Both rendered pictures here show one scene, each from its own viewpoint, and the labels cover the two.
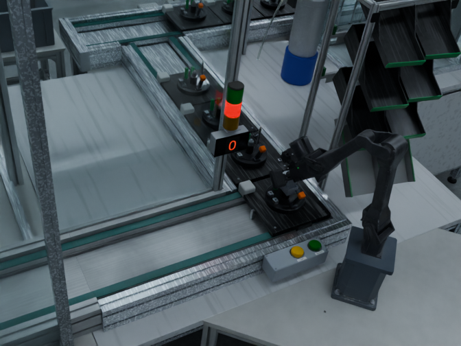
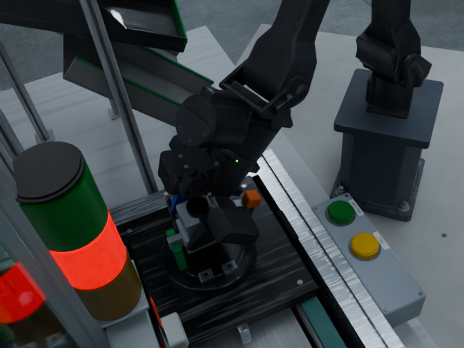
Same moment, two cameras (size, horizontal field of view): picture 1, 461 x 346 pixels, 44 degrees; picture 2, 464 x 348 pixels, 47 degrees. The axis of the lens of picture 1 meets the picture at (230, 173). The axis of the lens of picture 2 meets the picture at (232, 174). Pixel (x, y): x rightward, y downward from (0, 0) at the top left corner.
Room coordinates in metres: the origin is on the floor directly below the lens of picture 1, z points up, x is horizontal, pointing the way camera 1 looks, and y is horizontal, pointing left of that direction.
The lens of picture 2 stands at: (1.27, 0.21, 1.64)
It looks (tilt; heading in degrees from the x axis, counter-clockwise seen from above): 48 degrees down; 288
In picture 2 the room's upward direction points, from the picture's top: 9 degrees counter-clockwise
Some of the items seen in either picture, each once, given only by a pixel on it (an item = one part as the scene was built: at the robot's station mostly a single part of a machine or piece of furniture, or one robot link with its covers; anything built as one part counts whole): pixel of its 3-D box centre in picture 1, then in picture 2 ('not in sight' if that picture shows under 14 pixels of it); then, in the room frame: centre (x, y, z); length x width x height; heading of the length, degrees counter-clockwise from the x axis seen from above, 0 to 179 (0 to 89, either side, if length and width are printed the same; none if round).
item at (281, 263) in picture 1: (295, 258); (362, 258); (1.23, -0.25, 0.93); 0.21 x 0.07 x 0.06; 124
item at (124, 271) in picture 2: (231, 119); (103, 277); (1.45, 0.02, 1.28); 0.05 x 0.05 x 0.05
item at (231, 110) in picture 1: (232, 106); (83, 242); (1.45, 0.02, 1.33); 0.05 x 0.05 x 0.05
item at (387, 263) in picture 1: (363, 268); (383, 146); (1.21, -0.47, 0.96); 0.15 x 0.15 x 0.20; 79
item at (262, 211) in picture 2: (283, 201); (210, 258); (1.45, -0.20, 0.96); 0.24 x 0.24 x 0.02; 34
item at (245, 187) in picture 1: (246, 189); (168, 337); (1.48, -0.07, 0.97); 0.05 x 0.05 x 0.04; 34
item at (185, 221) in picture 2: (287, 179); (194, 222); (1.46, -0.19, 1.06); 0.08 x 0.04 x 0.07; 34
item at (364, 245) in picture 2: (297, 252); (364, 246); (1.23, -0.25, 0.96); 0.04 x 0.04 x 0.02
